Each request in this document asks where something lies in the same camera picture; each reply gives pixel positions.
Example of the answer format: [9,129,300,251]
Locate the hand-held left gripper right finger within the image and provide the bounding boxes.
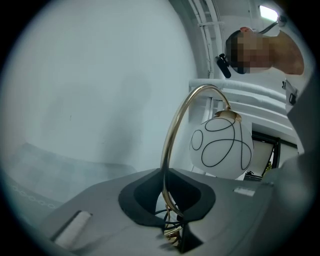
[169,169,217,223]

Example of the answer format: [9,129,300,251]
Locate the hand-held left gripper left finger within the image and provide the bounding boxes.
[118,168,166,226]

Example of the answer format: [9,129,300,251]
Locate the gold lamp with white globe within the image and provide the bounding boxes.
[159,84,255,251]

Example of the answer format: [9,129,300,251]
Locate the black framed window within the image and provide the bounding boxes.
[250,129,282,180]

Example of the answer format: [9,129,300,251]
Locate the white insulated pipes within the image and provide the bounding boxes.
[188,78,297,131]

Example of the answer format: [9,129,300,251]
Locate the white ceiling conduits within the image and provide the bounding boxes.
[187,0,227,79]

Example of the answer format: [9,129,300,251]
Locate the person's head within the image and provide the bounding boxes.
[224,26,306,76]

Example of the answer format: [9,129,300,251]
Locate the rectangular ceiling light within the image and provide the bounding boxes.
[258,4,280,22]

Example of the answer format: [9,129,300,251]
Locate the black head-mounted camera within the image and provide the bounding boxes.
[215,53,233,79]

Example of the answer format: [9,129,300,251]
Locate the gray strap buckle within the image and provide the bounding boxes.
[281,79,298,105]

